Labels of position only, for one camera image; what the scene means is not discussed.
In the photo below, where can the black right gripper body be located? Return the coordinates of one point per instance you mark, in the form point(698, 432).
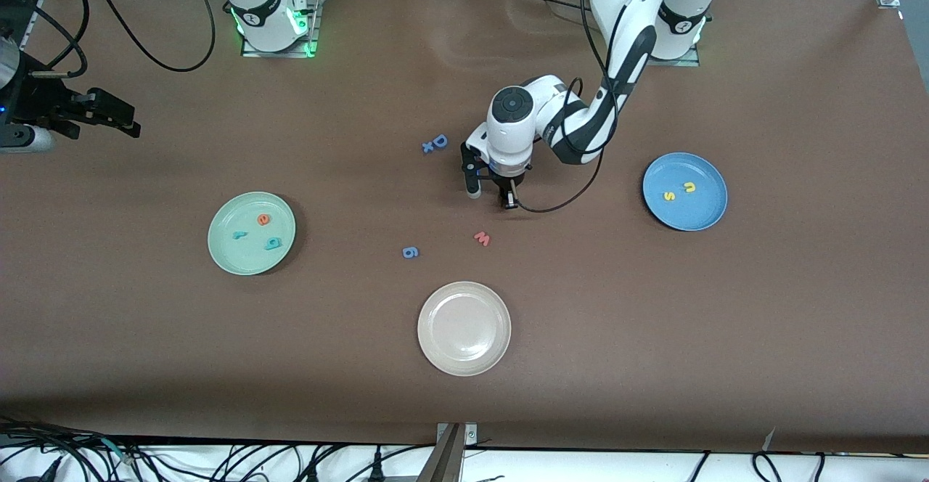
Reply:
point(36, 101)

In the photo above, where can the teal foam letter d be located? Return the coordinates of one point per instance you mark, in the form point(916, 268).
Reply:
point(274, 245)

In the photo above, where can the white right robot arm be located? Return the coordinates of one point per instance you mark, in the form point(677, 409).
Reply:
point(254, 3)

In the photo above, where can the pink foam letter w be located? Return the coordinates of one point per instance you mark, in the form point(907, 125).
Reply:
point(482, 239)

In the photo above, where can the blue foam letter D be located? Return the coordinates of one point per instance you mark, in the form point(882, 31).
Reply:
point(435, 139)

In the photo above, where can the beige plate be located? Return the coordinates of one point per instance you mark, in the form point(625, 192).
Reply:
point(464, 329)

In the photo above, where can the blue plate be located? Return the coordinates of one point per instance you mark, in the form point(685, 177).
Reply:
point(697, 213)

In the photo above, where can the pale green plate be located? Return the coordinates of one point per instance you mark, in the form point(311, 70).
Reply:
point(232, 257)

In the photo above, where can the brown table cover sheet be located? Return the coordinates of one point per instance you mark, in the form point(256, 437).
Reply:
point(653, 366)

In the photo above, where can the white paper scrap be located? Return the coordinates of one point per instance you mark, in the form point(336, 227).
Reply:
point(769, 440)

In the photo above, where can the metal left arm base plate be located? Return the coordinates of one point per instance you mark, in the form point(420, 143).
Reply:
point(686, 63)

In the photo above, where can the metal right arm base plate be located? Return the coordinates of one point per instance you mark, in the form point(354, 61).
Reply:
point(313, 28)

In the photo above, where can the metal table clamp bracket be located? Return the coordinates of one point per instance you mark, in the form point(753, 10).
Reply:
point(453, 453)

